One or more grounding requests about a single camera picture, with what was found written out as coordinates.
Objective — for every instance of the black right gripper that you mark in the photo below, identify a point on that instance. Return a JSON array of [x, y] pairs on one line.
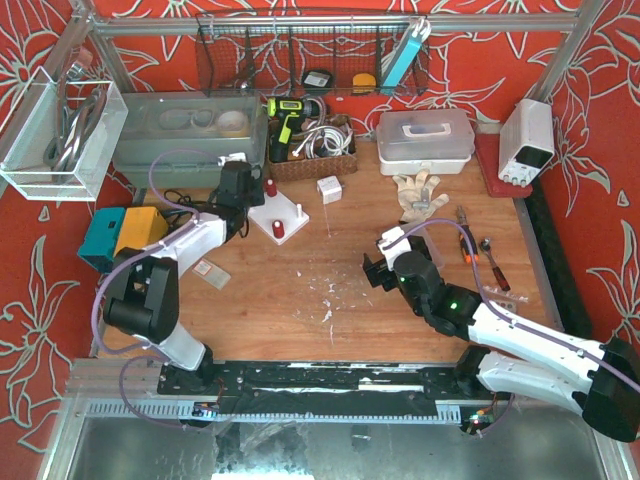
[[375, 270]]

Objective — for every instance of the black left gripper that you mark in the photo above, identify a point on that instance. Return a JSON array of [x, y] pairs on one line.
[[255, 185]]

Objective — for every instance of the clear tray of red parts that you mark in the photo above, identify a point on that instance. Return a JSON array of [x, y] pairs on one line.
[[434, 252]]

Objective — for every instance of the red spring part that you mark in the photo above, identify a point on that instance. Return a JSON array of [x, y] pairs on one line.
[[278, 229]]

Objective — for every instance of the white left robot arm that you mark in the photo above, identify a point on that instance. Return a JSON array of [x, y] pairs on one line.
[[140, 296]]

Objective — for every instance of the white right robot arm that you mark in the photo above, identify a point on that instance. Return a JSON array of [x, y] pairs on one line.
[[508, 353]]

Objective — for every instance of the woven wicker basket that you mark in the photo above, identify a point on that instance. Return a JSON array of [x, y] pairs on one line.
[[314, 168]]

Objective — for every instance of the clear bag of small parts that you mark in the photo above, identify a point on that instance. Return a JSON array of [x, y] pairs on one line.
[[505, 299]]

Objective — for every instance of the white work gloves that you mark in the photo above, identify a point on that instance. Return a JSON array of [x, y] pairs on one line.
[[421, 187]]

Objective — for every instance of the white cube power adapter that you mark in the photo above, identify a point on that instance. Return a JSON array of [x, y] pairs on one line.
[[330, 189]]

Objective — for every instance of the grey plastic toolbox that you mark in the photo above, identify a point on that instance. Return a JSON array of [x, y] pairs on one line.
[[176, 139]]

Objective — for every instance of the white plastic storage box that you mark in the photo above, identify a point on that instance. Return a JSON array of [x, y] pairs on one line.
[[441, 141]]

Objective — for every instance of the yellow teal soldering station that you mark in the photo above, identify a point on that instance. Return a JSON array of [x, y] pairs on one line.
[[114, 228]]

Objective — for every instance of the red mat under supply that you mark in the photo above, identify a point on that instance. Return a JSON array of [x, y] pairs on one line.
[[487, 153]]

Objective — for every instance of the yellow tape measure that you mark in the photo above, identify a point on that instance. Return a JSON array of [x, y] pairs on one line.
[[363, 84]]

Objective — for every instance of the white bench power supply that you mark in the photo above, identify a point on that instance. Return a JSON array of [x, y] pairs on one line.
[[526, 143]]

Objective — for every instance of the teal white book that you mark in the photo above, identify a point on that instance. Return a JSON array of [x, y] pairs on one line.
[[395, 64]]

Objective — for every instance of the white peg base plate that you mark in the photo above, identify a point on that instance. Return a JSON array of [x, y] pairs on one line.
[[280, 208]]

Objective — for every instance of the green black cordless drill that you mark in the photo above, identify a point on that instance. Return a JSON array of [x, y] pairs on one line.
[[290, 113]]

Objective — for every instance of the black wire wall basket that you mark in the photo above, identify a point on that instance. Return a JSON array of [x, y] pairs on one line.
[[267, 54]]

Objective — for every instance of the clear acrylic wall bin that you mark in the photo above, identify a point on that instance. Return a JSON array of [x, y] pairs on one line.
[[59, 145]]

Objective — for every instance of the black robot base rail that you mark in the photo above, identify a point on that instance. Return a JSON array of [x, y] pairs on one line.
[[324, 389]]

